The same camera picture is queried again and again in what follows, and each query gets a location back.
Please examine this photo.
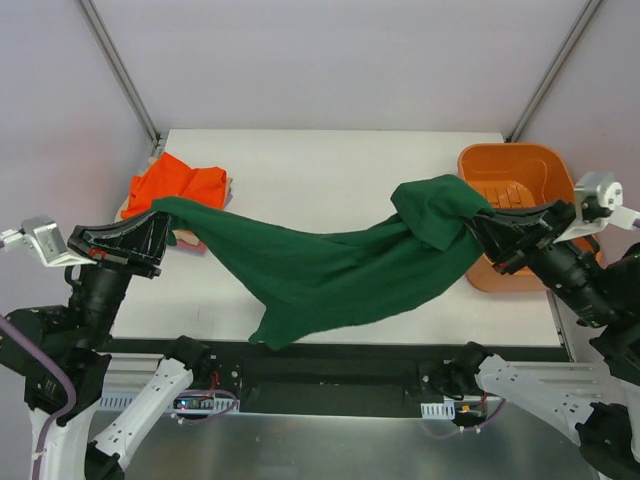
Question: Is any pink folded t shirt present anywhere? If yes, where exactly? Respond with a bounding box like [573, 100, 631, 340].
[174, 230, 207, 255]

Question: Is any left white cable duct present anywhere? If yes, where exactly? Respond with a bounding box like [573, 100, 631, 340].
[98, 392, 240, 416]

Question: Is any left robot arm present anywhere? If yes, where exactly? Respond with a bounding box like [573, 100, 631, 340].
[1, 212, 213, 479]

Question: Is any left aluminium frame post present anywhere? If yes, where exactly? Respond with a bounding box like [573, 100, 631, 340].
[75, 0, 162, 146]

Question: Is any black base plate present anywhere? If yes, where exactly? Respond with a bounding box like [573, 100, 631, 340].
[94, 337, 506, 417]

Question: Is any beige folded t shirt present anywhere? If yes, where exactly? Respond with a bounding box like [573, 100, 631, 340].
[113, 156, 237, 246]

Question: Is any right aluminium frame post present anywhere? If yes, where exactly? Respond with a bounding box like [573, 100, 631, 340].
[503, 0, 606, 144]

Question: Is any aluminium frame post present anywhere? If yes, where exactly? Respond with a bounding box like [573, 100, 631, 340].
[75, 0, 162, 146]
[503, 0, 606, 144]

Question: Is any orange folded t shirt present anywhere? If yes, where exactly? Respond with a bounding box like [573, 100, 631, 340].
[120, 152, 228, 221]

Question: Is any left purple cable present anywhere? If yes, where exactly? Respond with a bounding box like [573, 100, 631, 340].
[0, 239, 242, 480]

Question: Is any white cable duct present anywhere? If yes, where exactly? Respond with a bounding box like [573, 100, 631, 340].
[420, 401, 456, 421]
[98, 392, 240, 416]

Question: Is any dark green t shirt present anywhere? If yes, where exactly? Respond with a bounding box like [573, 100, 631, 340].
[151, 174, 495, 350]

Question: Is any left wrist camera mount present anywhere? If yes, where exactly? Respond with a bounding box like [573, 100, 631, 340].
[1, 215, 92, 268]

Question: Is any orange plastic basket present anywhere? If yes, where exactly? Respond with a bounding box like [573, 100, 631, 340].
[458, 143, 573, 293]

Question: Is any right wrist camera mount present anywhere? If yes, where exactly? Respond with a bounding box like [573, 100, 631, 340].
[555, 172, 639, 243]

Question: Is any right white cable duct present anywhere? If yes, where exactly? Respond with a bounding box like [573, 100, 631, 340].
[420, 401, 456, 421]

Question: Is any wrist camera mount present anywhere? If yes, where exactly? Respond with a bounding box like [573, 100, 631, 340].
[555, 172, 639, 243]
[1, 215, 92, 268]

